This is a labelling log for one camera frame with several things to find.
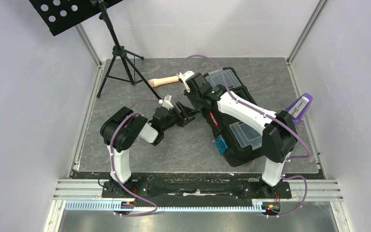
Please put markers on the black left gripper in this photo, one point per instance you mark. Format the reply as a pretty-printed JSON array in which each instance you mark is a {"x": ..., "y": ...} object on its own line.
[{"x": 186, "y": 115}]

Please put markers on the black plastic toolbox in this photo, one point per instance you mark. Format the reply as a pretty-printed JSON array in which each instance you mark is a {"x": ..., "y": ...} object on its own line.
[{"x": 237, "y": 142}]

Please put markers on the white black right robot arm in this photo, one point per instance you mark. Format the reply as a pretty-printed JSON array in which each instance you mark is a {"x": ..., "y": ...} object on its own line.
[{"x": 225, "y": 106}]

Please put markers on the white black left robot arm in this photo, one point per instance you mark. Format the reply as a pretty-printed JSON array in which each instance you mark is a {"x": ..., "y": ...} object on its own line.
[{"x": 122, "y": 129}]

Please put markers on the purple plastic scraper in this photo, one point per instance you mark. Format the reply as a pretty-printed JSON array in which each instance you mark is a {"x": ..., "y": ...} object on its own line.
[{"x": 299, "y": 107}]

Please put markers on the black tripod music stand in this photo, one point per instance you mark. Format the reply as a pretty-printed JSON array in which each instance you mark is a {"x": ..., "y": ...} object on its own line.
[{"x": 61, "y": 15}]

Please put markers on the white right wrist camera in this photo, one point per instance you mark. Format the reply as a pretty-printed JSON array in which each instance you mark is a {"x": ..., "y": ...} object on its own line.
[{"x": 183, "y": 77}]

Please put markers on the beige wooden handle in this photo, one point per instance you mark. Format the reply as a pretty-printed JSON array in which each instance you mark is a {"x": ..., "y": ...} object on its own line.
[{"x": 156, "y": 82}]

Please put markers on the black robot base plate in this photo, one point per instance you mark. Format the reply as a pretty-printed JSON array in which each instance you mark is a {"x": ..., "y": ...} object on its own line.
[{"x": 195, "y": 189}]

